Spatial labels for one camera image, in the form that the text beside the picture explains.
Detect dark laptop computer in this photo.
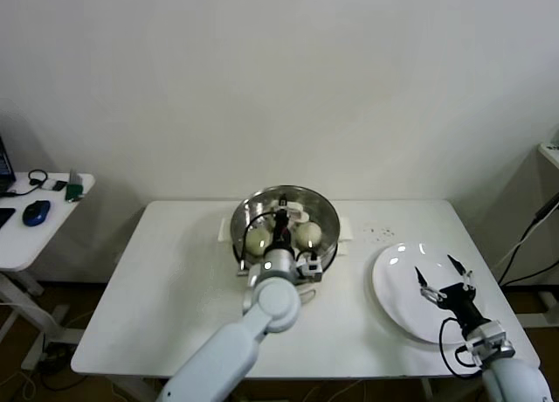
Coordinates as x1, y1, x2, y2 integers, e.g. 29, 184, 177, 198
0, 129, 17, 198

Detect white side table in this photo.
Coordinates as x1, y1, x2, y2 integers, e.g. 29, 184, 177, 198
0, 172, 97, 372

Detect white steamed baozi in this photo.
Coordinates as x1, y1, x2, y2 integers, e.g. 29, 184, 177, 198
244, 226, 270, 257
295, 221, 323, 249

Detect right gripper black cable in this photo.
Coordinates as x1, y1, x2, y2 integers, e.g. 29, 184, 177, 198
438, 316, 482, 379

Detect black hanging power cable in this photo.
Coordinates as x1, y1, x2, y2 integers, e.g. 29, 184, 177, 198
497, 198, 559, 288

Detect white shelf unit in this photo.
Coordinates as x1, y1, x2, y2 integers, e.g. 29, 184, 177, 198
539, 142, 559, 171

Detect white electric cooking pot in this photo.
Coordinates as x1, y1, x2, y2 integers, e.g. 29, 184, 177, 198
235, 239, 350, 305

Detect white hanging cable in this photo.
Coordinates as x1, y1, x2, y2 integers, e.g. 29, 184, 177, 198
493, 226, 536, 268

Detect white round plate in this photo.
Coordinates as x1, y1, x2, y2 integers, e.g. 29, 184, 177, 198
371, 242, 485, 345

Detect green circuit board gadget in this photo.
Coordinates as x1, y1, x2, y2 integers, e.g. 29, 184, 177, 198
65, 169, 86, 202

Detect blue computer mouse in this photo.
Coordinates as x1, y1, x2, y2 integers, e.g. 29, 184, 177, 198
23, 199, 52, 226

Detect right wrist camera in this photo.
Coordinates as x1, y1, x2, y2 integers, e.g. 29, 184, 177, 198
465, 321, 516, 362

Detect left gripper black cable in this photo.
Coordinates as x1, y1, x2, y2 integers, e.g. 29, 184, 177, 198
238, 211, 280, 275

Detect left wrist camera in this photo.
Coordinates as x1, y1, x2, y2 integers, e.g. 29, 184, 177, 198
296, 255, 325, 283

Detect white stand base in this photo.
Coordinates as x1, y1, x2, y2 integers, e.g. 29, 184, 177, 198
514, 290, 559, 329

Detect stainless perforated steamer basket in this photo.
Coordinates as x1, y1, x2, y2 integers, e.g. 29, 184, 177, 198
217, 184, 354, 285

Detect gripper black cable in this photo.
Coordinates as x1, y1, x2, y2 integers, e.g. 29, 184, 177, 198
438, 316, 482, 379
238, 211, 280, 275

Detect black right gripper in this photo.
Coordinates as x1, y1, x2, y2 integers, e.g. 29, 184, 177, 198
413, 253, 487, 334

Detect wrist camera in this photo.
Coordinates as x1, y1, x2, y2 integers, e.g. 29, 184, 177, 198
465, 321, 516, 362
296, 255, 325, 283

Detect black headphones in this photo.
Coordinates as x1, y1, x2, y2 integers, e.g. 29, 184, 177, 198
0, 169, 50, 198

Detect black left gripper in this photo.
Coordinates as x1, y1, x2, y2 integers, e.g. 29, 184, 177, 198
273, 194, 293, 250

